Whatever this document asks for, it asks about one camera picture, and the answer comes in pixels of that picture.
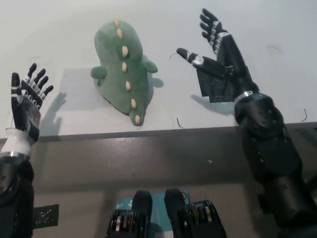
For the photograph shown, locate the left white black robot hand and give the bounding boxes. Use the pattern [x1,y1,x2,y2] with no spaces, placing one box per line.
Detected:
[0,63,54,156]

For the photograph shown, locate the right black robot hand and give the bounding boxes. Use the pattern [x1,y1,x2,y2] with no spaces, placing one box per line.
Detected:
[176,8,258,100]

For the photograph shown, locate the green plush dinosaur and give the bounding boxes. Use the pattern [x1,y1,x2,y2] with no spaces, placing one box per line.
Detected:
[90,17,159,127]

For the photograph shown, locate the black tape patch on table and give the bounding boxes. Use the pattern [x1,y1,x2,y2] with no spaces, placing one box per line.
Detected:
[197,65,248,103]

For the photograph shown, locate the grey tape square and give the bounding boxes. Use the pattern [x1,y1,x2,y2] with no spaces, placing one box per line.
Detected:
[60,68,109,112]

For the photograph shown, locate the black teal robot torso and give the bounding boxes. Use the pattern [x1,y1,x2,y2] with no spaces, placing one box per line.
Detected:
[106,187,227,238]

